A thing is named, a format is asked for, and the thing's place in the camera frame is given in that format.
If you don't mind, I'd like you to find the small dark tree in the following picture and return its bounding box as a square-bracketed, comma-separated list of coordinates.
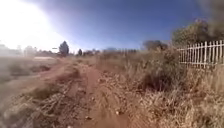
[77, 48, 84, 57]

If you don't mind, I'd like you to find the dry grass and dirt field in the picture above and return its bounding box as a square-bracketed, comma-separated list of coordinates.
[0, 56, 88, 128]

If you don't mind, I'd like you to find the leafy tree behind fence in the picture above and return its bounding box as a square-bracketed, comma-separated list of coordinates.
[171, 19, 224, 48]

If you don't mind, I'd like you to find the dry brown grass verge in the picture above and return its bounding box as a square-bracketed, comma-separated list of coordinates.
[89, 48, 224, 128]

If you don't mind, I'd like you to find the tall dark tree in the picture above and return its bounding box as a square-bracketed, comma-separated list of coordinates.
[58, 40, 70, 57]

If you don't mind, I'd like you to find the white picket fence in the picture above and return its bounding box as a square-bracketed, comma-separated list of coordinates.
[177, 39, 224, 70]

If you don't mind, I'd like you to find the dark bush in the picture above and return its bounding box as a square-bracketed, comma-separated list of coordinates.
[142, 39, 169, 52]

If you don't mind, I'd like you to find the reddish brown dirt path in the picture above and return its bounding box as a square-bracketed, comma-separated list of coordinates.
[0, 58, 134, 128]

